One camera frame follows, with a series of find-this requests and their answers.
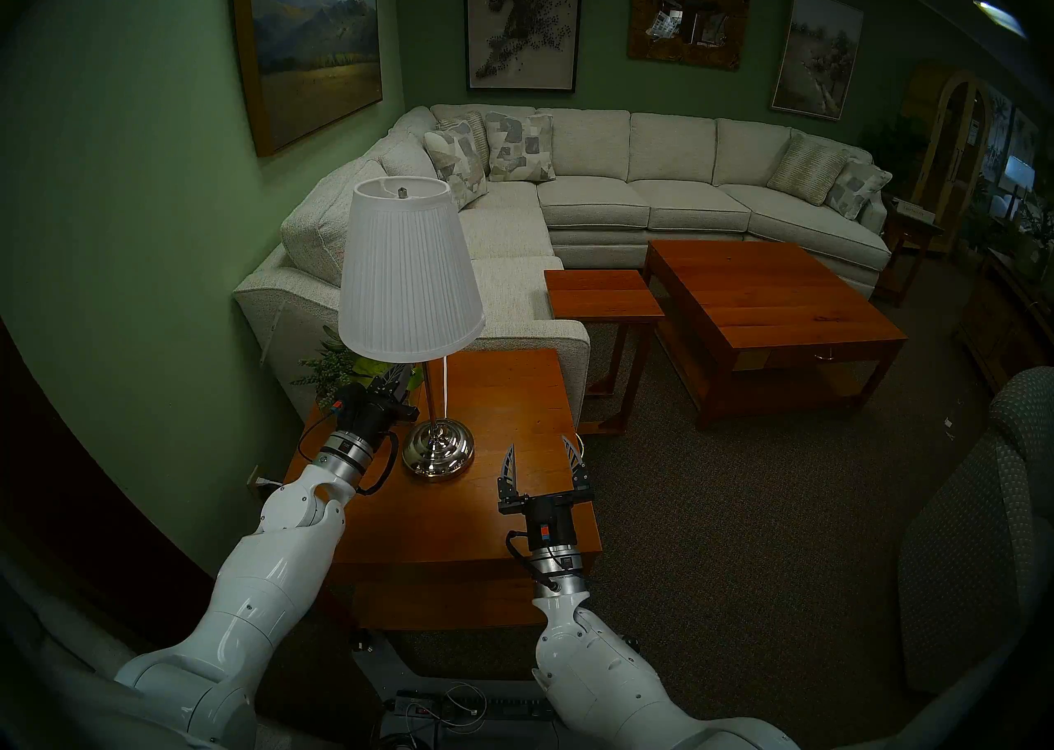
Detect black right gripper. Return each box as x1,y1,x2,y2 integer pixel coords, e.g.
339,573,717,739
497,432,595,551

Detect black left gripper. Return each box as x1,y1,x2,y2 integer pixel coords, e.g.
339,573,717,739
333,363,422,442

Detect white shade chrome table lamp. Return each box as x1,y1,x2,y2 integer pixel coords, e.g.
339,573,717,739
337,175,487,481

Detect white shade background lamp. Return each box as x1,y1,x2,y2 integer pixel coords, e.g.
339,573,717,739
991,154,1038,222

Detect reddish wooden end table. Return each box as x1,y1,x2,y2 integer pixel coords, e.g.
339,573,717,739
283,348,604,633

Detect green plant in wooden box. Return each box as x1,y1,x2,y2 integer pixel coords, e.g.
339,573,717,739
291,326,426,428

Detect small reddish wooden side table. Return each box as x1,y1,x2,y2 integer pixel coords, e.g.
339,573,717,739
543,268,666,437

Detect large grey patchwork pillow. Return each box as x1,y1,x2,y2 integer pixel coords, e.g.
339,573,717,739
422,120,489,210

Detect grey robot mobile base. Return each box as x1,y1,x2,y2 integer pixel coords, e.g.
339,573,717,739
352,628,579,750

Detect cream sectional sofa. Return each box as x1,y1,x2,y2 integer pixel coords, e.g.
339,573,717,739
232,103,895,428

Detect beige striped pillow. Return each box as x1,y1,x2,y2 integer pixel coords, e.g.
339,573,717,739
436,111,493,178
766,131,850,208

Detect large reddish wooden coffee table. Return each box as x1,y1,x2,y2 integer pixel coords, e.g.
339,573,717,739
641,238,909,431

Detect framed mountain landscape painting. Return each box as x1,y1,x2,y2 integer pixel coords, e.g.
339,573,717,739
230,0,385,159

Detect black framed horse artwork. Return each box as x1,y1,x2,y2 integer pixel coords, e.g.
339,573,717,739
462,0,585,93

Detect dark wooden end table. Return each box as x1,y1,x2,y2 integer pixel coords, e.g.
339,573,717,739
872,196,947,309

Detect grey upholstered seat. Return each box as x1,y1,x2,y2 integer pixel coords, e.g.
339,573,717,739
0,547,166,750

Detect green patterned armchair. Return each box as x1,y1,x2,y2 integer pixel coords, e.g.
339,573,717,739
896,366,1054,696

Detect dark green floor plant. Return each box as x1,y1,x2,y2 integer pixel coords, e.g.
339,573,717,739
859,112,929,199

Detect brown wooden dresser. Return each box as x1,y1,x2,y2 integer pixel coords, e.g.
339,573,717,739
954,249,1054,395

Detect framed tree painting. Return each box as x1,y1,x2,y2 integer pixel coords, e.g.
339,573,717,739
769,0,866,123

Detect arched light wooden cabinet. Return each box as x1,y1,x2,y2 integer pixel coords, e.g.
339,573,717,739
904,63,994,257

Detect small plant on dresser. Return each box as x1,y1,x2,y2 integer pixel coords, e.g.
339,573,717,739
1016,195,1054,265

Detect ceiling light fixture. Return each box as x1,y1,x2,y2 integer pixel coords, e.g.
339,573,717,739
971,0,1029,42

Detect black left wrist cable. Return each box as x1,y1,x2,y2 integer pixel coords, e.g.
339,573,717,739
296,404,401,498

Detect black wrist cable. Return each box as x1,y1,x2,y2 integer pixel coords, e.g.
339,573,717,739
296,404,401,498
504,528,546,586

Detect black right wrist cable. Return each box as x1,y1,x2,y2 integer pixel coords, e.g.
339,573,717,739
504,528,546,586

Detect rustic wooden frame mirror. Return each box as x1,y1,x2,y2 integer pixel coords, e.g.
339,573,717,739
627,0,752,72

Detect framed palm wall pictures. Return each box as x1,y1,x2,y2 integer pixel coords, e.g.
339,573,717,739
982,84,1043,174

